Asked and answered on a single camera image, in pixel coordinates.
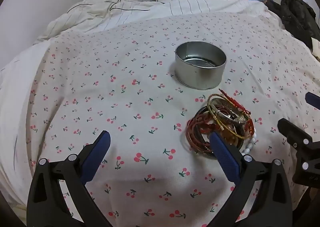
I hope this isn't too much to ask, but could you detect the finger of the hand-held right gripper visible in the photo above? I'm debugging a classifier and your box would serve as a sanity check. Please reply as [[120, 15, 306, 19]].
[[277, 118, 320, 170], [305, 92, 320, 108]]

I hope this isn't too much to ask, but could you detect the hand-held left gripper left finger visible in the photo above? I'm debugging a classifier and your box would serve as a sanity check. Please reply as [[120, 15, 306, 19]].
[[26, 130, 111, 227]]

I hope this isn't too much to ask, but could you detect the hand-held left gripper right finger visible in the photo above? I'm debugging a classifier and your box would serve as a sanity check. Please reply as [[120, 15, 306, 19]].
[[209, 133, 293, 227]]

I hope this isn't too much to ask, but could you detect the white bead bracelet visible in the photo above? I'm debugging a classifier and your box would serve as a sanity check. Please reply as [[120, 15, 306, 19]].
[[240, 133, 258, 155]]

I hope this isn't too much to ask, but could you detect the pile of bracelets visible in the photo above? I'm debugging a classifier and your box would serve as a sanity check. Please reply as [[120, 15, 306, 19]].
[[186, 89, 258, 160]]

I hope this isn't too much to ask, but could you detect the round metal tin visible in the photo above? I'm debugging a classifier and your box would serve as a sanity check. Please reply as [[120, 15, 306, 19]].
[[174, 41, 227, 90]]

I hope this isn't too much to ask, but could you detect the cherry print bed sheet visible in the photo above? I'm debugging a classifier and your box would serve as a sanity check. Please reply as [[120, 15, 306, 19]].
[[24, 12, 320, 227]]

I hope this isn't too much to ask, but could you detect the black garment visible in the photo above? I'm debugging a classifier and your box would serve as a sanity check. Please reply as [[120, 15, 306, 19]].
[[265, 0, 320, 51]]

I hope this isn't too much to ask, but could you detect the plain white blanket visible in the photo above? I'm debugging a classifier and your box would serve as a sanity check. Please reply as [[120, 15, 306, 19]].
[[0, 41, 52, 209]]

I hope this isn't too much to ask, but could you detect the striped cream quilt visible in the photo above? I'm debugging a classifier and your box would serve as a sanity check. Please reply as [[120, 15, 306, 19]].
[[34, 0, 278, 45]]

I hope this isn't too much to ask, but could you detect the thin black cable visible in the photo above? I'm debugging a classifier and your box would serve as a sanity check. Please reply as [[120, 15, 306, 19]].
[[67, 0, 165, 13]]

